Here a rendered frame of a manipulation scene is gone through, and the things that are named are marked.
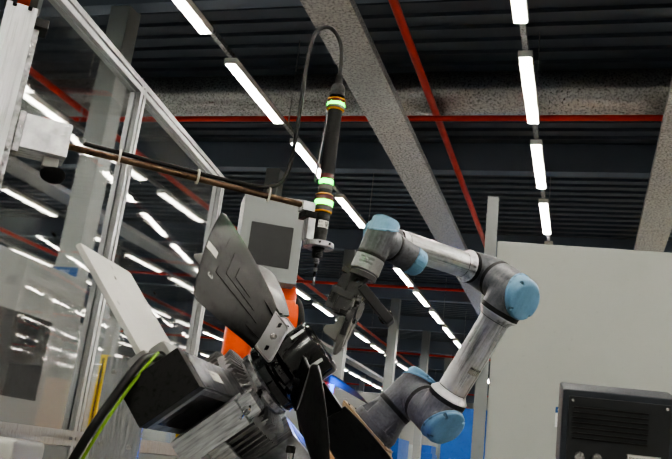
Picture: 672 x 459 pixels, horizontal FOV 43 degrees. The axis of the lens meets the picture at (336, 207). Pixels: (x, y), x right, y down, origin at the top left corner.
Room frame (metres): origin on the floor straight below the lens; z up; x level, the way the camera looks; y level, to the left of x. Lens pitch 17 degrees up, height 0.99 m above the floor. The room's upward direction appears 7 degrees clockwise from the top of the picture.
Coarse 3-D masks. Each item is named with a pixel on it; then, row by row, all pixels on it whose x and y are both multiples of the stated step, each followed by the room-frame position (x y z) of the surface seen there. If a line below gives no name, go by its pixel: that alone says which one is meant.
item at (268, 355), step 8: (272, 320) 1.68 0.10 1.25; (280, 320) 1.70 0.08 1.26; (272, 328) 1.68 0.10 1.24; (280, 328) 1.70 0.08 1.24; (264, 336) 1.67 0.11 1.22; (280, 336) 1.71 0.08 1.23; (256, 344) 1.65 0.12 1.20; (264, 344) 1.67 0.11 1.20; (272, 344) 1.69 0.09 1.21; (280, 344) 1.71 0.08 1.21; (264, 352) 1.68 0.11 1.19; (272, 352) 1.70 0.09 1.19
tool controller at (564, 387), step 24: (576, 384) 2.09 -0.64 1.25; (576, 408) 2.02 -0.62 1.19; (600, 408) 2.01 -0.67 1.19; (624, 408) 2.00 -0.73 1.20; (648, 408) 1.99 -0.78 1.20; (576, 432) 2.03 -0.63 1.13; (600, 432) 2.02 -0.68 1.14; (624, 432) 2.01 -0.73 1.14; (648, 432) 2.00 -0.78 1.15; (576, 456) 2.03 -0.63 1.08; (600, 456) 2.02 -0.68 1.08; (624, 456) 2.02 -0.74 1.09; (648, 456) 2.01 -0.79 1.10
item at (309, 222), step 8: (304, 200) 1.82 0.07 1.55; (304, 208) 1.82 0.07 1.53; (312, 208) 1.82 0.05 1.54; (304, 216) 1.82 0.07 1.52; (312, 216) 1.82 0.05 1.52; (304, 224) 1.84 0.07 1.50; (312, 224) 1.83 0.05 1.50; (304, 232) 1.83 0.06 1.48; (312, 232) 1.83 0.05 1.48; (304, 240) 1.84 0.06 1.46; (312, 240) 1.82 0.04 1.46; (320, 240) 1.82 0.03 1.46; (328, 248) 1.84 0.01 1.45
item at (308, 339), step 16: (288, 336) 1.72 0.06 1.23; (304, 336) 1.70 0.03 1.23; (256, 352) 1.72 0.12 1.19; (288, 352) 1.70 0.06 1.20; (304, 352) 1.69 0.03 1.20; (320, 352) 1.69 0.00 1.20; (256, 368) 1.70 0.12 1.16; (272, 368) 1.72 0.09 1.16; (288, 368) 1.70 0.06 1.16; (320, 368) 1.71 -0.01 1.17; (336, 368) 1.75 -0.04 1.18; (272, 384) 1.69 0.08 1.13; (288, 384) 1.73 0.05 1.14; (288, 400) 1.72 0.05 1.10
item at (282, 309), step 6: (198, 258) 1.85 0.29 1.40; (198, 264) 1.84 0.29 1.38; (264, 270) 1.96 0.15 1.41; (264, 276) 1.92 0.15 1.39; (270, 276) 1.95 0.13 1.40; (270, 282) 1.91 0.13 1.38; (276, 282) 1.93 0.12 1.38; (270, 288) 1.89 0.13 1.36; (276, 288) 1.90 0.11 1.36; (276, 294) 1.88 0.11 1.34; (282, 294) 1.89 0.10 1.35; (276, 300) 1.85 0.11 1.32; (282, 300) 1.87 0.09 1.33; (282, 306) 1.85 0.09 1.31; (282, 312) 1.83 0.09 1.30; (288, 312) 1.84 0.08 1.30
